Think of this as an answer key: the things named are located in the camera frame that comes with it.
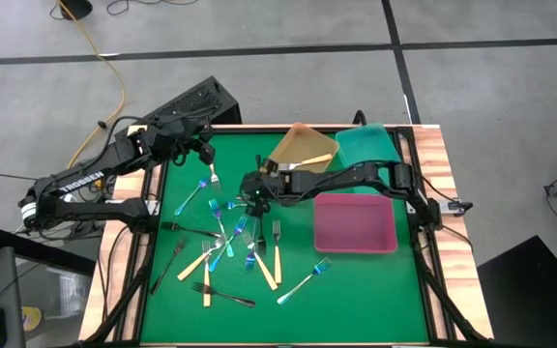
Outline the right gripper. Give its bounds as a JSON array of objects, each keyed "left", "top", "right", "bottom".
[{"left": 238, "top": 160, "right": 288, "bottom": 219}]

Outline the wooden-handled fork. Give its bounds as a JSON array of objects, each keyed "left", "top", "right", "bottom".
[
  {"left": 271, "top": 219, "right": 283, "bottom": 285},
  {"left": 208, "top": 162, "right": 222, "bottom": 190},
  {"left": 176, "top": 234, "right": 229, "bottom": 283},
  {"left": 200, "top": 240, "right": 212, "bottom": 308},
  {"left": 242, "top": 231, "right": 279, "bottom": 293},
  {"left": 278, "top": 153, "right": 334, "bottom": 172}
]

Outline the orange plastic bin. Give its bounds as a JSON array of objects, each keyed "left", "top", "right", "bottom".
[{"left": 268, "top": 122, "right": 342, "bottom": 174}]

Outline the stainless steel fork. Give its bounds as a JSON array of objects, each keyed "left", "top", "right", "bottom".
[{"left": 150, "top": 240, "right": 187, "bottom": 296}]

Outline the black perforated computer case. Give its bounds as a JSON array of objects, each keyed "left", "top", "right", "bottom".
[{"left": 112, "top": 75, "right": 244, "bottom": 148}]

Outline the pink plastic bin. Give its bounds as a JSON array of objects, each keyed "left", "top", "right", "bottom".
[{"left": 312, "top": 192, "right": 399, "bottom": 254}]

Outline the teal plastic bin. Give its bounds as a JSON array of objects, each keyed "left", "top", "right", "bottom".
[{"left": 335, "top": 122, "right": 408, "bottom": 195}]

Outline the green table mat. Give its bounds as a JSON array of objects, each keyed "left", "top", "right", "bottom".
[{"left": 139, "top": 130, "right": 430, "bottom": 345}]

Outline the black round stand base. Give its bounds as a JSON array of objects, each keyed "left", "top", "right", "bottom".
[{"left": 57, "top": 0, "right": 94, "bottom": 22}]

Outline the black desk beam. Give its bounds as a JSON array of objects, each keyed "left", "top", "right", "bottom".
[{"left": 0, "top": 226, "right": 97, "bottom": 277}]

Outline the clear plastic box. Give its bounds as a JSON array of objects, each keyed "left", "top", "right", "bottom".
[{"left": 41, "top": 268, "right": 94, "bottom": 323}]

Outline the grey connector box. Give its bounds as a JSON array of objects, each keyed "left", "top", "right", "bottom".
[{"left": 445, "top": 199, "right": 474, "bottom": 216}]

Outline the yellow disc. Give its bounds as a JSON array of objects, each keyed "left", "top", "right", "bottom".
[{"left": 20, "top": 306, "right": 43, "bottom": 334}]

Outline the black floor mat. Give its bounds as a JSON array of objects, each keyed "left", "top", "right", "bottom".
[{"left": 476, "top": 235, "right": 557, "bottom": 348}]

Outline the yellow extension cable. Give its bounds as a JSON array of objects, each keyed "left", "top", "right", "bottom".
[{"left": 55, "top": 0, "right": 128, "bottom": 168}]

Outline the black floor cable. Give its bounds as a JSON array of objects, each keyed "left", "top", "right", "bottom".
[{"left": 105, "top": 0, "right": 201, "bottom": 16}]

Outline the black aluminium table frame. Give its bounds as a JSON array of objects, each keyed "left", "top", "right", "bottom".
[{"left": 80, "top": 124, "right": 496, "bottom": 348}]

